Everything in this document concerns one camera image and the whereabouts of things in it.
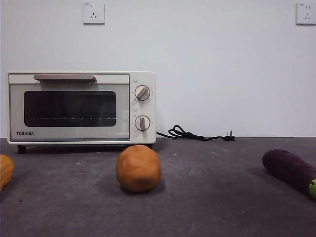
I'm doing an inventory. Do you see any purple eggplant with green stem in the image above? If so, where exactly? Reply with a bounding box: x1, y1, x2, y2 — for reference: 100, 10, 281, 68
262, 149, 316, 199

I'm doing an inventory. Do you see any glass oven door with handle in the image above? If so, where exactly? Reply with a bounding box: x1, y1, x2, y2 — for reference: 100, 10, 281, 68
8, 73, 131, 142

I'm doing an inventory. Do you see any round oven knob upright pointer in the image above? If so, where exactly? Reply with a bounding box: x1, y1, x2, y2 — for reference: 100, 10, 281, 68
134, 115, 151, 133

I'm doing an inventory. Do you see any cream toaster oven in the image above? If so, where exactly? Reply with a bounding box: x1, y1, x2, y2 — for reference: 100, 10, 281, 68
6, 71, 157, 154

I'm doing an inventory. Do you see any round oven knob tilted pointer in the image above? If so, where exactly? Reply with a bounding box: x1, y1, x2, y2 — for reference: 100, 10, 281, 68
134, 85, 152, 101

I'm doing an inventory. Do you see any brown potato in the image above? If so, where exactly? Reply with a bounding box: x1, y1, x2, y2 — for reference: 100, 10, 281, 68
116, 145, 162, 193

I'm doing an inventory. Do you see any yellow corn cob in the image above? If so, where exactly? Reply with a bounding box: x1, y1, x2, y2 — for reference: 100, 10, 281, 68
0, 154, 15, 191

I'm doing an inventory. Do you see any black power cord with plug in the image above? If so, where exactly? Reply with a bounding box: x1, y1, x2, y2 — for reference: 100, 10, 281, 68
156, 124, 236, 142

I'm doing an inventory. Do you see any metal wire oven rack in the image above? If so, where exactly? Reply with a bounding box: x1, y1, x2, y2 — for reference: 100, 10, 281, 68
29, 117, 117, 121

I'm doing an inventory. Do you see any white wall socket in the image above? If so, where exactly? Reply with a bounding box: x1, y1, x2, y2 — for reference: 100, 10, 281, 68
296, 2, 316, 25
82, 2, 106, 25

